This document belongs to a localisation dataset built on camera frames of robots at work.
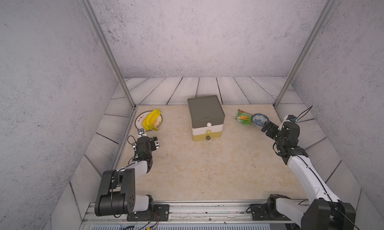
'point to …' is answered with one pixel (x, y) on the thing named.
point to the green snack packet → (244, 117)
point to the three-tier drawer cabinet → (207, 117)
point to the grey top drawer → (206, 111)
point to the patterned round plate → (140, 119)
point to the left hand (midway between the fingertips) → (148, 138)
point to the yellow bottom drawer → (207, 136)
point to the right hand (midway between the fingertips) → (272, 124)
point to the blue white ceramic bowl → (258, 119)
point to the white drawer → (205, 130)
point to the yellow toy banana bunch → (150, 119)
